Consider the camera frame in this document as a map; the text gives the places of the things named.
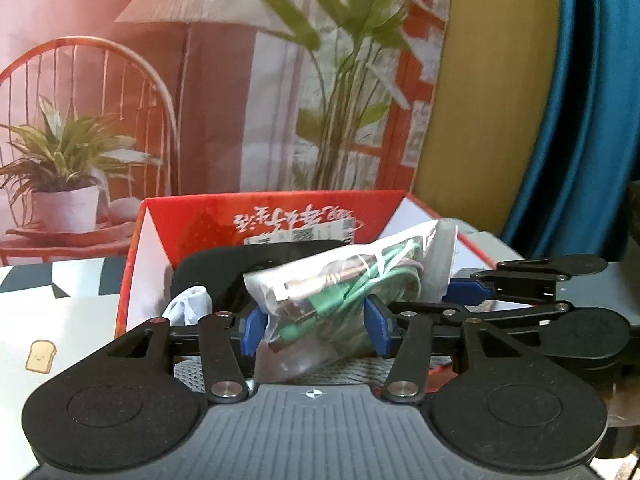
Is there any white printed tablecloth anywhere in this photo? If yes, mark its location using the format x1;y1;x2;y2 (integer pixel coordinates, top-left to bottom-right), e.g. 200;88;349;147
0;255;132;480

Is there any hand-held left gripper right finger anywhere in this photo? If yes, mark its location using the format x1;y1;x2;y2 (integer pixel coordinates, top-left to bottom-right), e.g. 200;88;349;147
364;296;544;405

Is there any red strawberry print cardboard box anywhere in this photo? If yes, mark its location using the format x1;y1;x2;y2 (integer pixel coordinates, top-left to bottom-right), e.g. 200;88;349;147
114;190;501;377

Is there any white cloth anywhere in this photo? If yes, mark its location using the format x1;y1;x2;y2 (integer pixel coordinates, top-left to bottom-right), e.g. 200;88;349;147
162;285;214;329

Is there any printed room scene wall tapestry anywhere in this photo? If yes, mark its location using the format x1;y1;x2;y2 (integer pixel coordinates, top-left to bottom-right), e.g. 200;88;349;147
0;0;457;268

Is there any teal curtain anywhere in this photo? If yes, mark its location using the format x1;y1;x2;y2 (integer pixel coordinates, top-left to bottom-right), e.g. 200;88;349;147
500;0;640;261

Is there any clear bag of green cables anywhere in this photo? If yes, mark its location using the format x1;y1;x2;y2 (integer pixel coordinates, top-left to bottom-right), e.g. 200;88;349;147
243;219;459;367

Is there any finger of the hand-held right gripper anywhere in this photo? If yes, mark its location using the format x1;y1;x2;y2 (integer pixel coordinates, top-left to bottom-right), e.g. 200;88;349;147
432;301;574;346
450;258;571;306

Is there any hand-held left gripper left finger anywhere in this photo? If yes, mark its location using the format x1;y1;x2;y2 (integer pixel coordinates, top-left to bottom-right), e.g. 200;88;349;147
107;307;267;405

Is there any light wooden panel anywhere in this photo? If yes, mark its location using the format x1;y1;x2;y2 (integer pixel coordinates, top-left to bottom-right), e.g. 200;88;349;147
415;0;562;242

